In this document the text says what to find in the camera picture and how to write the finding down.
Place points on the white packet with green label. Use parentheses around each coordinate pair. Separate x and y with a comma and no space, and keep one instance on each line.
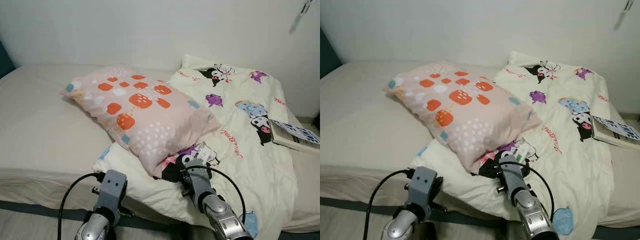
(205,152)
(525,149)

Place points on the pink pillow with orange spots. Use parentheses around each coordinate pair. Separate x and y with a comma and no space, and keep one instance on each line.
(465,115)
(145,120)

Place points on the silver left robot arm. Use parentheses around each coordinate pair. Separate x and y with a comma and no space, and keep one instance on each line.
(92,230)
(400,230)

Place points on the white blue printed book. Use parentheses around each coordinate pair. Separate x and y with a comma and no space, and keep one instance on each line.
(617,131)
(297,135)

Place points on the white blind pull wand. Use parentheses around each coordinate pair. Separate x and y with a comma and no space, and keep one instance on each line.
(306,6)
(628,5)

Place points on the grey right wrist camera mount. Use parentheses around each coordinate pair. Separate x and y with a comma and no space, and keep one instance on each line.
(512,175)
(197,177)

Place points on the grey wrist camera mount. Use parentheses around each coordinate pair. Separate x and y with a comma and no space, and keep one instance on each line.
(512,175)
(197,177)
(112,185)
(422,182)

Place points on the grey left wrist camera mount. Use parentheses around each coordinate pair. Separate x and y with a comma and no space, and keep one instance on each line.
(112,185)
(422,182)

